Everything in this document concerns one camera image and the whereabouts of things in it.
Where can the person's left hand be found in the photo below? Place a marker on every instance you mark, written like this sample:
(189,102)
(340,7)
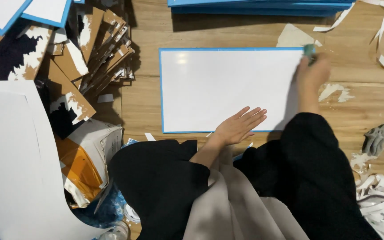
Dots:
(233,130)

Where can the person's right hand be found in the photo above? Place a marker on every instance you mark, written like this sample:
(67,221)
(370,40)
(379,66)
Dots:
(312,78)

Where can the person's right fingers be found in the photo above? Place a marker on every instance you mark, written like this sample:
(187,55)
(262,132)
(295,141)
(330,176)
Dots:
(320,63)

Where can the green scraper tool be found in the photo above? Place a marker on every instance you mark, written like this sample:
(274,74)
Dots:
(309,50)

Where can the white torn paper residue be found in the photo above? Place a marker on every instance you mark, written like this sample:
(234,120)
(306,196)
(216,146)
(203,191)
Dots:
(333,91)

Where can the torn beige paper scrap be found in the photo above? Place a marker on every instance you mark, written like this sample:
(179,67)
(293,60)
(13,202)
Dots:
(292,36)

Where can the long white paper strips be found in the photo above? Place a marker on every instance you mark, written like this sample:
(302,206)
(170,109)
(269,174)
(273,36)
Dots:
(383,23)

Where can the stack of blue framed boards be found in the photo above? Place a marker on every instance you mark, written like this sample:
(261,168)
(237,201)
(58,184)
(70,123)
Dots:
(258,6)

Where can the grey cloth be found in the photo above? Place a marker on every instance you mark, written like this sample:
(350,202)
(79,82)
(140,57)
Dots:
(382,136)

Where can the heap of white paper strips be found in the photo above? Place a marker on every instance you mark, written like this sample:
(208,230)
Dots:
(382,203)

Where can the person's beige skirt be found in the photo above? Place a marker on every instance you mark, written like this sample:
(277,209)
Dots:
(232,206)

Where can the small white paper scrap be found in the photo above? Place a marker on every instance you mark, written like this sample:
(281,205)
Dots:
(149,136)

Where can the person's black top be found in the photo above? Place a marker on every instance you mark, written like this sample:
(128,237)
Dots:
(165,186)

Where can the small grey paper scrap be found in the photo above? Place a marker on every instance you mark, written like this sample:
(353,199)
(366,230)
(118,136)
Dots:
(105,98)

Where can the white tape roll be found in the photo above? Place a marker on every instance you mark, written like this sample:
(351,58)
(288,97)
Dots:
(131,213)

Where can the white and orange carton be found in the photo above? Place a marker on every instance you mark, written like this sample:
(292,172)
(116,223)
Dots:
(88,156)

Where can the blue plastic bag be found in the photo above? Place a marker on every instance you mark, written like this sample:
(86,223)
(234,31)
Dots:
(108,208)

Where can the heap of torn brown cardboards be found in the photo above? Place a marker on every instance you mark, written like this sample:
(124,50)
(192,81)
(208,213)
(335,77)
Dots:
(62,60)

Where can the clear plastic bottle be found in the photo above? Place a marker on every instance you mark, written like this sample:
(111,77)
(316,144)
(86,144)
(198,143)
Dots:
(115,232)

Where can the large curled white sheets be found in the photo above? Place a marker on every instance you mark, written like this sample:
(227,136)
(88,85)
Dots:
(12,160)

